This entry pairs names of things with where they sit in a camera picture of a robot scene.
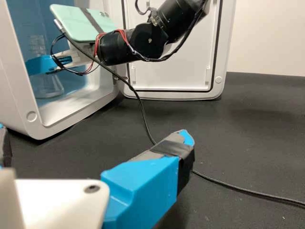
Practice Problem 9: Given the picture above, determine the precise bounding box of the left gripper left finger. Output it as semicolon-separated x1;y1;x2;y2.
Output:
0;122;13;169

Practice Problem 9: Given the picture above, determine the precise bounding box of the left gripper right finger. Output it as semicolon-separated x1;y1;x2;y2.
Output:
100;129;196;229

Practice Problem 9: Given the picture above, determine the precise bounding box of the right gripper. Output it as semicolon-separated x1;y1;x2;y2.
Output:
25;41;98;75

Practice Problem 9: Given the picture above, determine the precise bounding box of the clear flask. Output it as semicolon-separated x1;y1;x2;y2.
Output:
29;34;65;99

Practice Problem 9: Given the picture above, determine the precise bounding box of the white incubator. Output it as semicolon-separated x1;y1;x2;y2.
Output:
0;0;120;140

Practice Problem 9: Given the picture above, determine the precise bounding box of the incubator door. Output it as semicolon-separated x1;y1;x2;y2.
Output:
120;0;236;101

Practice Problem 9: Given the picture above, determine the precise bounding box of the right wrist camera phone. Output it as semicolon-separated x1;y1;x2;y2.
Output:
49;3;120;44

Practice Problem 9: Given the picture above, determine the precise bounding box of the black cable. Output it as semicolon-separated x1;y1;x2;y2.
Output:
53;20;305;207

